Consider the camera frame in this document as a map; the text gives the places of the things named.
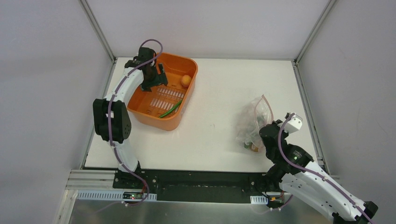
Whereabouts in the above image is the clear zip top bag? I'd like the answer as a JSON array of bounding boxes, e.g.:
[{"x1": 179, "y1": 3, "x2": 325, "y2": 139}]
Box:
[{"x1": 235, "y1": 95, "x2": 274, "y2": 152}]

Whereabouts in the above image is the orange peach fruit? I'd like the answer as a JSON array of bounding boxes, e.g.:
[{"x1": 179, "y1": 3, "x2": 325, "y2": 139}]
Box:
[{"x1": 180, "y1": 75, "x2": 192, "y2": 88}]

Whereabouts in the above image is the thin green chili pepper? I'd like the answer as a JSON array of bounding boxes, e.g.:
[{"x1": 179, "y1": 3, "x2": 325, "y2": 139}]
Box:
[{"x1": 158, "y1": 99, "x2": 183, "y2": 119}]

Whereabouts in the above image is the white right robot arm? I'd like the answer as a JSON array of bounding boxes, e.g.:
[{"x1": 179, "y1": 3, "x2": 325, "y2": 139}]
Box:
[{"x1": 259, "y1": 120, "x2": 378, "y2": 224}]

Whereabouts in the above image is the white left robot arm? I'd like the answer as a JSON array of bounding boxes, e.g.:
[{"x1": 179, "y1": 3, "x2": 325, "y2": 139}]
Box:
[{"x1": 92, "y1": 47, "x2": 168, "y2": 189}]

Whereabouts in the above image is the orange plastic basket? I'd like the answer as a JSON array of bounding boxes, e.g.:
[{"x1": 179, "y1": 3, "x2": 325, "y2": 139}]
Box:
[{"x1": 127, "y1": 53, "x2": 198, "y2": 131}]

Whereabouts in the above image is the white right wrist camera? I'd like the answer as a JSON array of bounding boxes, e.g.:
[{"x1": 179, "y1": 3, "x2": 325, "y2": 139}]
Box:
[{"x1": 284, "y1": 113, "x2": 303, "y2": 134}]

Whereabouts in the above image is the right white cable duct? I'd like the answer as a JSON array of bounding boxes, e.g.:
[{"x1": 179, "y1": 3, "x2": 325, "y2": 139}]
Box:
[{"x1": 250, "y1": 196, "x2": 269, "y2": 205}]

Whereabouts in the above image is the white cable duct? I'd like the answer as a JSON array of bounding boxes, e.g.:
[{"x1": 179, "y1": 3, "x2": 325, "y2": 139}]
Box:
[
  {"x1": 250, "y1": 196, "x2": 269, "y2": 205},
  {"x1": 76, "y1": 190, "x2": 157, "y2": 202}
]

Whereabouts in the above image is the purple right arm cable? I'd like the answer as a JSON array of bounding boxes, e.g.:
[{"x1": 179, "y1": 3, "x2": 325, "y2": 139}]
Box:
[{"x1": 277, "y1": 113, "x2": 376, "y2": 224}]

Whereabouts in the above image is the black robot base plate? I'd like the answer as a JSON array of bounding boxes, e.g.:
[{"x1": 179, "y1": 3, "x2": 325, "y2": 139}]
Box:
[{"x1": 113, "y1": 169, "x2": 280, "y2": 203}]

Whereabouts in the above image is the left white cable duct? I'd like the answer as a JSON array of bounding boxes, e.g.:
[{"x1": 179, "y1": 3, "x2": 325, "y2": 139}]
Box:
[{"x1": 76, "y1": 190, "x2": 157, "y2": 202}]

